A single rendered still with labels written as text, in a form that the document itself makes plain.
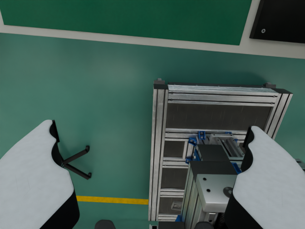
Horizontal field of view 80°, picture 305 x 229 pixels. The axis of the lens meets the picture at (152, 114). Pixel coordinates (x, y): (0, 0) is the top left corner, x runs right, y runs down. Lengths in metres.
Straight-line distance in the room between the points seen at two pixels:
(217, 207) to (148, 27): 0.47
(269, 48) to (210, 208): 0.44
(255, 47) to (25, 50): 1.34
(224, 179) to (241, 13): 0.42
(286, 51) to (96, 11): 0.51
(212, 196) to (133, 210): 1.76
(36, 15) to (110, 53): 0.78
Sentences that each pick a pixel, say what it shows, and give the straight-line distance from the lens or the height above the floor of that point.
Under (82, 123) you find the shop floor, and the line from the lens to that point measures 1.56.
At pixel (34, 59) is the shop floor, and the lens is 1.51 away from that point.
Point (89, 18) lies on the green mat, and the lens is 0.54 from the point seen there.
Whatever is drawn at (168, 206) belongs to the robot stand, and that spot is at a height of 0.21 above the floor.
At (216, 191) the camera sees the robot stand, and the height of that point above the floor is 0.96.
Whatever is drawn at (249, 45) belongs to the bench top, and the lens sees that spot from 0.59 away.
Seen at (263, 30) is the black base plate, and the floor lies 0.77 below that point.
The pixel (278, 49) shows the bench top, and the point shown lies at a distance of 0.63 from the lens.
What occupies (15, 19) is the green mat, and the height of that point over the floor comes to 0.75.
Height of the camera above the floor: 1.27
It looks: 63 degrees down
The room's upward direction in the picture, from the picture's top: 179 degrees clockwise
